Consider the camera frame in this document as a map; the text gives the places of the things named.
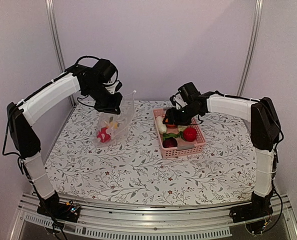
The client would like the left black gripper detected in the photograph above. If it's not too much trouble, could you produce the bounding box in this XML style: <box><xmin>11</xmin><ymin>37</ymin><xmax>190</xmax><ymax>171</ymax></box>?
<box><xmin>84</xmin><ymin>81</ymin><xmax>123</xmax><ymax>115</ymax></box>

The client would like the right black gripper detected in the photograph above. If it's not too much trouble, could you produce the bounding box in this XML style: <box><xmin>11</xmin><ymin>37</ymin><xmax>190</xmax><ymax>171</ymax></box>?
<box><xmin>162</xmin><ymin>103</ymin><xmax>200</xmax><ymax>126</ymax></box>

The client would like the white radish toy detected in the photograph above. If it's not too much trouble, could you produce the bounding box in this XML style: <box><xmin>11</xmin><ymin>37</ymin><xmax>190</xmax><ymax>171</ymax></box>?
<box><xmin>155</xmin><ymin>116</ymin><xmax>167</xmax><ymax>135</ymax></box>

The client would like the yellow lemon toy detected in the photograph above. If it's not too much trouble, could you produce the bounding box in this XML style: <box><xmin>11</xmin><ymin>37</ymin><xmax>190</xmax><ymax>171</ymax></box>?
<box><xmin>107</xmin><ymin>121</ymin><xmax>120</xmax><ymax>130</ymax></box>

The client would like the clear zip top bag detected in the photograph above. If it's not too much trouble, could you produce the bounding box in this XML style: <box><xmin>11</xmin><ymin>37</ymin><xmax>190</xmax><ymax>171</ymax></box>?
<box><xmin>93</xmin><ymin>89</ymin><xmax>137</xmax><ymax>147</ymax></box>

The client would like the red apple toy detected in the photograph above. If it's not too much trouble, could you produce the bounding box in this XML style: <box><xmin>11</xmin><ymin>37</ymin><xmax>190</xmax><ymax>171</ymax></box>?
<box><xmin>182</xmin><ymin>127</ymin><xmax>197</xmax><ymax>142</ymax></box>

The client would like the pink perforated plastic basket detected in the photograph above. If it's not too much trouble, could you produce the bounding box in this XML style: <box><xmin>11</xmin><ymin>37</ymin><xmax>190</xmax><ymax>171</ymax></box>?
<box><xmin>153</xmin><ymin>108</ymin><xmax>206</xmax><ymax>158</ymax></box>

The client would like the orange tangerine toy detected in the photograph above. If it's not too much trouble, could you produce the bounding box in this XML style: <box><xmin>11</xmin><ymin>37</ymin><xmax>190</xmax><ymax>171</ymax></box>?
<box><xmin>165</xmin><ymin>119</ymin><xmax>177</xmax><ymax>129</ymax></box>

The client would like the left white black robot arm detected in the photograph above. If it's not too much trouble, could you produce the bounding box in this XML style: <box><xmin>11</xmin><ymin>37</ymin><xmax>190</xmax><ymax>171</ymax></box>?
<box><xmin>5</xmin><ymin>57</ymin><xmax>123</xmax><ymax>217</ymax></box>

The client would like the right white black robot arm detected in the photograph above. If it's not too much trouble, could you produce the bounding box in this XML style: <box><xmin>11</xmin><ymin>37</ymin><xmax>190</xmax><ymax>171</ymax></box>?
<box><xmin>163</xmin><ymin>82</ymin><xmax>284</xmax><ymax>198</ymax></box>

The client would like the floral patterned table mat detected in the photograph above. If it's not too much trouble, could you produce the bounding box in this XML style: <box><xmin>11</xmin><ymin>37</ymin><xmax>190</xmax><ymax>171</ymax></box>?
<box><xmin>45</xmin><ymin>101</ymin><xmax>257</xmax><ymax>206</ymax></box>

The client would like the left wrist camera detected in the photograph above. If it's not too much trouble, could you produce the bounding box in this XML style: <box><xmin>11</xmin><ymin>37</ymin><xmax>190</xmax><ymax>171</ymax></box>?
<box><xmin>108</xmin><ymin>80</ymin><xmax>123</xmax><ymax>95</ymax></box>

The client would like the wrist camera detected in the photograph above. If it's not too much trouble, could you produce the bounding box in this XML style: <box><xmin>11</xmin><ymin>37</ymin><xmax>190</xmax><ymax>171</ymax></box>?
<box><xmin>108</xmin><ymin>80</ymin><xmax>123</xmax><ymax>95</ymax></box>
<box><xmin>170</xmin><ymin>92</ymin><xmax>187</xmax><ymax>110</ymax></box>

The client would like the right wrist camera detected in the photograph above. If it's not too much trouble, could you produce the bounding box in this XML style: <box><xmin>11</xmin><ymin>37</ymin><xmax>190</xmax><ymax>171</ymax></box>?
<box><xmin>170</xmin><ymin>92</ymin><xmax>187</xmax><ymax>110</ymax></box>

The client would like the right aluminium vertical post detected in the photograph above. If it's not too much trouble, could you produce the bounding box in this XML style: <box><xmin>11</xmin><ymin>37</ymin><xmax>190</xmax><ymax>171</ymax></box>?
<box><xmin>236</xmin><ymin>0</ymin><xmax>264</xmax><ymax>97</ymax></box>

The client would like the aluminium vertical post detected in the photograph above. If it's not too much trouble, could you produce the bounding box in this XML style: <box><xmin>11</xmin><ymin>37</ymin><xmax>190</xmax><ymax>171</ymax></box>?
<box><xmin>236</xmin><ymin>0</ymin><xmax>264</xmax><ymax>97</ymax></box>
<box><xmin>44</xmin><ymin>0</ymin><xmax>76</xmax><ymax>106</ymax></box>

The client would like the aluminium front rail frame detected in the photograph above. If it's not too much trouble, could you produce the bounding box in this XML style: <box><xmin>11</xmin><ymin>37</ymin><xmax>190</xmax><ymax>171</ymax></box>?
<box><xmin>10</xmin><ymin>193</ymin><xmax>297</xmax><ymax>240</ymax></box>

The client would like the left aluminium vertical post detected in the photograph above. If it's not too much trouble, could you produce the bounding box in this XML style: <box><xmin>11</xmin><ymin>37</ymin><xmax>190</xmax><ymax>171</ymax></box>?
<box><xmin>44</xmin><ymin>0</ymin><xmax>76</xmax><ymax>106</ymax></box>

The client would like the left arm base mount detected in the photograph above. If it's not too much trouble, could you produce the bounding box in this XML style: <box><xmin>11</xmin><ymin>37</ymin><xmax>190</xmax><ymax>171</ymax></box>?
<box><xmin>37</xmin><ymin>199</ymin><xmax>81</xmax><ymax>223</ymax></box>

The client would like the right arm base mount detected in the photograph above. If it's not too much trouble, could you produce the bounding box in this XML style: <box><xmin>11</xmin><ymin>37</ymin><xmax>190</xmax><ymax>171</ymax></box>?
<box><xmin>229</xmin><ymin>203</ymin><xmax>273</xmax><ymax>235</ymax></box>

